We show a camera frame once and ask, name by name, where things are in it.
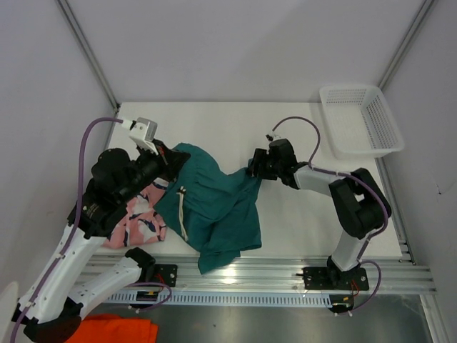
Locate white plastic basket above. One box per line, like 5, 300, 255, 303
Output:
319, 84, 405, 159

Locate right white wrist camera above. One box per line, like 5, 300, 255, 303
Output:
266, 131, 282, 144

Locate pink patterned shorts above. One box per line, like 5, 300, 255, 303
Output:
102, 178, 169, 249

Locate white slotted cable duct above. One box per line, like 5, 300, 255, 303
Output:
105, 290, 332, 308

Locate aluminium mounting rail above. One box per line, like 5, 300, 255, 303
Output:
80, 254, 438, 294

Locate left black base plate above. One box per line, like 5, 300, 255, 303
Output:
142, 264, 178, 287

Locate folded orange shorts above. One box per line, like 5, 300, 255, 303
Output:
67, 314, 159, 343

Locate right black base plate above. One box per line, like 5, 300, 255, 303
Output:
296, 267, 369, 291

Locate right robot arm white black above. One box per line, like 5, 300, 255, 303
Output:
246, 139, 391, 289

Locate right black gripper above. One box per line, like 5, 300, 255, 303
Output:
246, 149, 282, 181

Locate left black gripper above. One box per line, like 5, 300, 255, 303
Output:
118, 139, 190, 204

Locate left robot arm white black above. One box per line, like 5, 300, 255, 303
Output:
10, 140, 190, 342

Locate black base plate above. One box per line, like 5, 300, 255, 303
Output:
142, 264, 178, 287
296, 267, 369, 291

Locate teal green shorts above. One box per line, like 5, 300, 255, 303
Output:
154, 143, 262, 274

